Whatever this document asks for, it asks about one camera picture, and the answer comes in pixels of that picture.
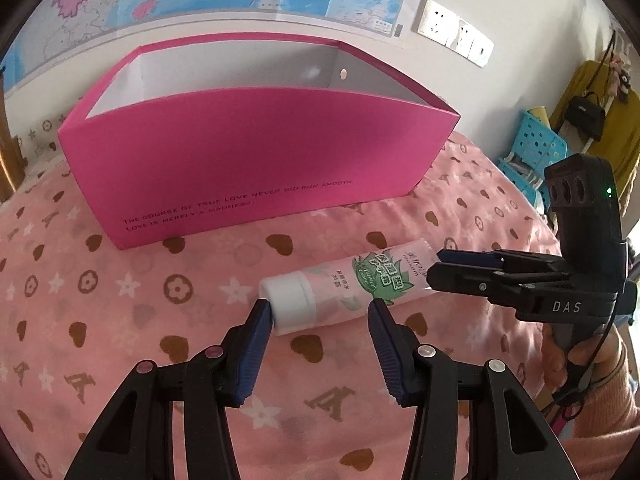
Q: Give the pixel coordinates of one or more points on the person's right hand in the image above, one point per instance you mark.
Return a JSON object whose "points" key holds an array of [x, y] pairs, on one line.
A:
{"points": [[582, 365]]}

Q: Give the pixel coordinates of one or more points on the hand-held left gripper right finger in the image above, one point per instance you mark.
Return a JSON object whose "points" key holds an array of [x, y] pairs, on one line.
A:
{"points": [[385, 355]]}

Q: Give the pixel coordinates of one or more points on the brown metal tumbler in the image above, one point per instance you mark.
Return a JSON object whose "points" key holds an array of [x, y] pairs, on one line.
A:
{"points": [[7, 170]]}

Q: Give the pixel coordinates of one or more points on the blue plastic basket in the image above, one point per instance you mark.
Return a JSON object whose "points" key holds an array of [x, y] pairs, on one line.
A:
{"points": [[522, 180], [540, 142]]}

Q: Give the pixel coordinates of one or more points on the white wall socket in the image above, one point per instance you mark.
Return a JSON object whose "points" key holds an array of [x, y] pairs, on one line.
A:
{"points": [[481, 49], [460, 36], [435, 22]]}

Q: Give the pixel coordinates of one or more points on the pink cardboard box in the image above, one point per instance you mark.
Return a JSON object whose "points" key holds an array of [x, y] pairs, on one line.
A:
{"points": [[250, 155]]}

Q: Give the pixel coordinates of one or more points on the yellow sponge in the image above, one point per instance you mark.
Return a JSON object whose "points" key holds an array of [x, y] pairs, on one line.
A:
{"points": [[539, 116]]}

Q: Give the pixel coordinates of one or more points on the yellow hanging garment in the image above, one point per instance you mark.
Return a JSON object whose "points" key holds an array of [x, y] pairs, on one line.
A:
{"points": [[617, 160]]}

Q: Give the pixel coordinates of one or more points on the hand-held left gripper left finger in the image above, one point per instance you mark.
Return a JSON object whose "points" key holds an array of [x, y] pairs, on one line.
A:
{"points": [[252, 355]]}

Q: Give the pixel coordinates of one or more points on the pink and green lotion tube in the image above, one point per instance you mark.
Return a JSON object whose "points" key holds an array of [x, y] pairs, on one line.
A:
{"points": [[340, 290]]}

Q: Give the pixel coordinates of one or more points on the black handbag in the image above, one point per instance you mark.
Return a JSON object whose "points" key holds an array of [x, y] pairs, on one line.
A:
{"points": [[585, 117]]}

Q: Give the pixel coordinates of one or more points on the small hanging plush toy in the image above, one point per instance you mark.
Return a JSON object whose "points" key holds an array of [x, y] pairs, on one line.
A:
{"points": [[620, 80]]}

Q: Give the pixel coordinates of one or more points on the person's right forearm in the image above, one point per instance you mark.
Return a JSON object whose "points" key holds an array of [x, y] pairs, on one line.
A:
{"points": [[610, 425]]}

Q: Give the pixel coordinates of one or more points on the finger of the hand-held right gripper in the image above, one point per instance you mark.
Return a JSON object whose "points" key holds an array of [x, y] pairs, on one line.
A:
{"points": [[465, 256], [460, 280]]}

